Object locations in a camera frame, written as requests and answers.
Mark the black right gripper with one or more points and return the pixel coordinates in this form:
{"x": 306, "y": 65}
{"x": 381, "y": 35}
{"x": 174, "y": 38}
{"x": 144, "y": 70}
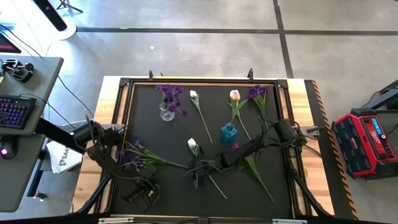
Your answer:
{"x": 208, "y": 166}

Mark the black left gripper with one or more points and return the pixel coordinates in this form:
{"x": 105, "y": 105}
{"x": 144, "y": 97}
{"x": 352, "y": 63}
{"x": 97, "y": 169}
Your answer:
{"x": 138, "y": 191}

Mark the white tulip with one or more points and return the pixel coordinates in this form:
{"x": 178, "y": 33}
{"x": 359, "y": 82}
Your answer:
{"x": 191, "y": 143}
{"x": 193, "y": 93}

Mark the blue glass vase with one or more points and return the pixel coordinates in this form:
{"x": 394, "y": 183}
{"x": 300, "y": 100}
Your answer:
{"x": 228, "y": 133}

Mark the magenta purple flower bunch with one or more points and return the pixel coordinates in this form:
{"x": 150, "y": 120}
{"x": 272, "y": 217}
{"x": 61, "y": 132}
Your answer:
{"x": 251, "y": 165}

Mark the clear glass vase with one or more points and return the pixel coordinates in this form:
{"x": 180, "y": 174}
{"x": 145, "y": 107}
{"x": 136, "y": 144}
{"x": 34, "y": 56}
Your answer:
{"x": 167, "y": 115}

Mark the pink tulip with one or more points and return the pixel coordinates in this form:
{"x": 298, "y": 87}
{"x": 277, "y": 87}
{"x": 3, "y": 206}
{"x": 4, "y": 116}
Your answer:
{"x": 235, "y": 95}

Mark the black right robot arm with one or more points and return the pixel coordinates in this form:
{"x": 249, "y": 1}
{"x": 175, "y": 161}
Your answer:
{"x": 255, "y": 144}

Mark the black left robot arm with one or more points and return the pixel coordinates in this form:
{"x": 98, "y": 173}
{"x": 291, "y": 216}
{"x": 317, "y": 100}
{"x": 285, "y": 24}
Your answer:
{"x": 105, "y": 158}

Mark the black table mat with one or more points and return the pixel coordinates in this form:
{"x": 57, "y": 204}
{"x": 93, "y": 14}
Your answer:
{"x": 174, "y": 193}

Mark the white paper bag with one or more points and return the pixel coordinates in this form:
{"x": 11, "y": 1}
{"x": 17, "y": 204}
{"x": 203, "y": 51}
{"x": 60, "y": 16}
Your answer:
{"x": 63, "y": 158}

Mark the black support bar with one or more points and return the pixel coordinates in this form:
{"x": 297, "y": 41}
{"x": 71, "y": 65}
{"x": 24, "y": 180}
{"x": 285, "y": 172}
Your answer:
{"x": 56, "y": 132}

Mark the black computer mouse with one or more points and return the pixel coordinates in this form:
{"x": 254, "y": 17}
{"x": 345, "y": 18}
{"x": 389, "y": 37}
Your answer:
{"x": 7, "y": 147}

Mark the black hazard striped ramp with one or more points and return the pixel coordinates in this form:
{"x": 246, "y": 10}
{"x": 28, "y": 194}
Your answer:
{"x": 342, "y": 199}

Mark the black backlit keyboard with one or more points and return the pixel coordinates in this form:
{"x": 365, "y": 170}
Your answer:
{"x": 14, "y": 112}

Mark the grey desk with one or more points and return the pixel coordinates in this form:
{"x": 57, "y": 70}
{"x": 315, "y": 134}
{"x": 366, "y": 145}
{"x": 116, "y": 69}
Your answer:
{"x": 37, "y": 81}

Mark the red black tool case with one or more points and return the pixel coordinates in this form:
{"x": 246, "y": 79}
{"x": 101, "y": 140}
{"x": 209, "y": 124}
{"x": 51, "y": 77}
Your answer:
{"x": 351, "y": 140}

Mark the black desk clamp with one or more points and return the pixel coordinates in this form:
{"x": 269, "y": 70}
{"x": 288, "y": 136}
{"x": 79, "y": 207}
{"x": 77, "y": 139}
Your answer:
{"x": 18, "y": 73}

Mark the white stand base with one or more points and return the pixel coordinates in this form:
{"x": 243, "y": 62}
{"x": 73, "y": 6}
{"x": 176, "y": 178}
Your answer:
{"x": 70, "y": 32}

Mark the dark monitor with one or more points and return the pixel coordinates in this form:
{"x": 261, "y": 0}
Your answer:
{"x": 7, "y": 45}

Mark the black floor equipment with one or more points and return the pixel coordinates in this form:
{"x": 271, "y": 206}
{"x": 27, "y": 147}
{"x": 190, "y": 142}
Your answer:
{"x": 388, "y": 96}

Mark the silver bracket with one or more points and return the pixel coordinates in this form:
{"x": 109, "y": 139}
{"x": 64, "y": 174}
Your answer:
{"x": 115, "y": 220}
{"x": 289, "y": 221}

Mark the black frame clamp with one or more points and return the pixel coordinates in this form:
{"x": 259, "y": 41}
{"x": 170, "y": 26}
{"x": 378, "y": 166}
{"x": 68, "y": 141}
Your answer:
{"x": 150, "y": 75}
{"x": 250, "y": 74}

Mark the black aluminium table frame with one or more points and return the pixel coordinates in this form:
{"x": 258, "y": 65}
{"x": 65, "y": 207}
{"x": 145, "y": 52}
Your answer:
{"x": 125, "y": 82}

